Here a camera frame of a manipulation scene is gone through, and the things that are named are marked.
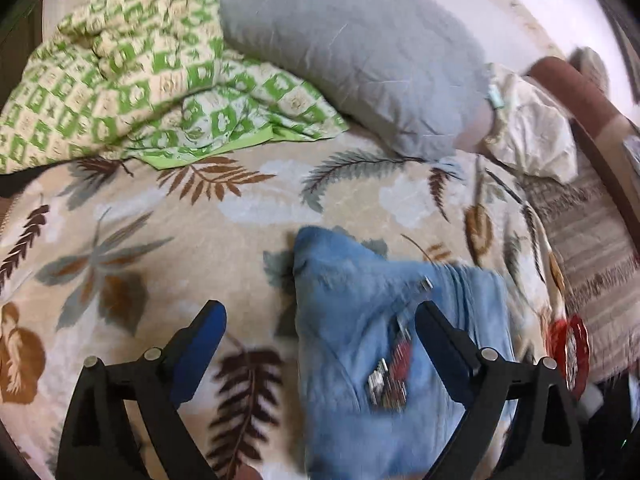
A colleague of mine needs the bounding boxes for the green patterned cloth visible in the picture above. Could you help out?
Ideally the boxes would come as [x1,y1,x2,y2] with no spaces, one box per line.
[1,0,347,174]

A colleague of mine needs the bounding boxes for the blue denim jeans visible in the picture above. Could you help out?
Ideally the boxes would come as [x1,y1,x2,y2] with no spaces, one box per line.
[293,226,513,479]

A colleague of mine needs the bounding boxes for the beige leaf-print blanket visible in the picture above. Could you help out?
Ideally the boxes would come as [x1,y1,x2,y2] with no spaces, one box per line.
[1,131,565,479]

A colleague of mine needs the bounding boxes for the brown wooden headboard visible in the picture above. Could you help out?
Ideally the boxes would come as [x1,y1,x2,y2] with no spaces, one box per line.
[528,56,639,219]

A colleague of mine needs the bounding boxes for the cream crumpled pillow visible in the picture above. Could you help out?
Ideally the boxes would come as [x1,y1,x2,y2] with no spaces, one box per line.
[484,63,577,184]

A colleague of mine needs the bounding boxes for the red plastic basket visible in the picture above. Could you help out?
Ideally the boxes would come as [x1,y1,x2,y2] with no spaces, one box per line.
[547,314,590,401]

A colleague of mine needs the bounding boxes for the grey quilted pillow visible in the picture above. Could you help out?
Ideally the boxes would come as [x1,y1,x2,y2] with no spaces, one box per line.
[220,0,489,160]

